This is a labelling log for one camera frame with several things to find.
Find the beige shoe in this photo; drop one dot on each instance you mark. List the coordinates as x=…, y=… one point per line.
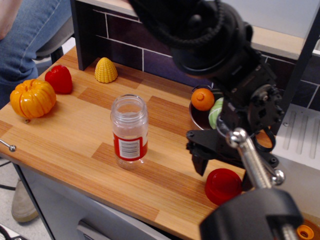
x=22, y=208

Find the orange toy fruit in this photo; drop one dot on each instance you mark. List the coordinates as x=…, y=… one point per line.
x=202, y=99

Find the small metal rod with ball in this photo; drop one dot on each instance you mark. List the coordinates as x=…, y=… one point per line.
x=11, y=147

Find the yellow toy corn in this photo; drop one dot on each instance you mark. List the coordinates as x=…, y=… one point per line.
x=105, y=71

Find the white grooved drain board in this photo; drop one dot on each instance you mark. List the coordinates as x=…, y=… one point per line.
x=298, y=138

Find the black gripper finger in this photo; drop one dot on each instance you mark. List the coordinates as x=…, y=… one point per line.
x=246, y=183
x=200, y=161

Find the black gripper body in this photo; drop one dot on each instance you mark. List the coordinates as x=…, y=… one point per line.
x=211, y=145

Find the red plastic cap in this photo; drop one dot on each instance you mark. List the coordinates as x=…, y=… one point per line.
x=222, y=185

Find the orange toy pumpkin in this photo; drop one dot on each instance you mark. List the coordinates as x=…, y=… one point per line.
x=33, y=98

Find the person leg in jeans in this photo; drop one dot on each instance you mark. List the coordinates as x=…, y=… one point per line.
x=25, y=26

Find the orange clamp cap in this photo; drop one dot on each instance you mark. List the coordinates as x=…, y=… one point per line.
x=305, y=232

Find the red toy bell pepper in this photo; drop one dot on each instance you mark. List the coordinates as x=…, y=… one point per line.
x=60, y=79

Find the black clamp with metal screw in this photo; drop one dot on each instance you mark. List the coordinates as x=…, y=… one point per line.
x=265, y=213

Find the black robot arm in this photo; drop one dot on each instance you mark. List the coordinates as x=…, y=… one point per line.
x=208, y=39

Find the clear plastic jar red label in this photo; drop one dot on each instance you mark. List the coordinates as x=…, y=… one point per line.
x=130, y=123

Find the green toy cabbage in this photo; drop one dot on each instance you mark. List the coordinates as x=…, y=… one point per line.
x=214, y=112

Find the grey office chair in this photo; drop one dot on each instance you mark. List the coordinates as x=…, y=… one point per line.
x=53, y=48

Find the dark shelf with brick backsplash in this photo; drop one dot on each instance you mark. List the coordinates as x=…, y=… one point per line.
x=110, y=28

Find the grey drawer handle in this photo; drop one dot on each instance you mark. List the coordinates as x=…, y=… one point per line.
x=87, y=232

